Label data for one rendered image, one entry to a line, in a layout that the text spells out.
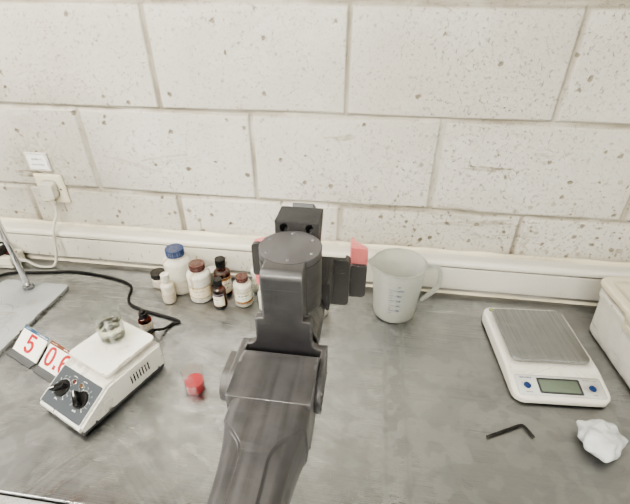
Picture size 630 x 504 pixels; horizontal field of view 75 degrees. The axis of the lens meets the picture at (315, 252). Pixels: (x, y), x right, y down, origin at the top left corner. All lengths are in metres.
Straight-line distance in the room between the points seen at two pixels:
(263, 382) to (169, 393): 0.60
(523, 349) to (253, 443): 0.77
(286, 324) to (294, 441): 0.10
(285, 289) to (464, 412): 0.63
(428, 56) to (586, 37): 0.30
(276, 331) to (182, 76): 0.79
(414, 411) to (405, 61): 0.71
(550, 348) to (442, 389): 0.26
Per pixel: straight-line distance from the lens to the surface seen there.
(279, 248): 0.36
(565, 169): 1.11
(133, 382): 0.93
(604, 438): 0.93
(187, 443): 0.85
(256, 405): 0.33
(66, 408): 0.94
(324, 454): 0.81
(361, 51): 0.96
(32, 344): 1.13
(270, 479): 0.30
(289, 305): 0.35
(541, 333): 1.06
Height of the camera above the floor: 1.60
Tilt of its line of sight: 33 degrees down
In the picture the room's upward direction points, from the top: straight up
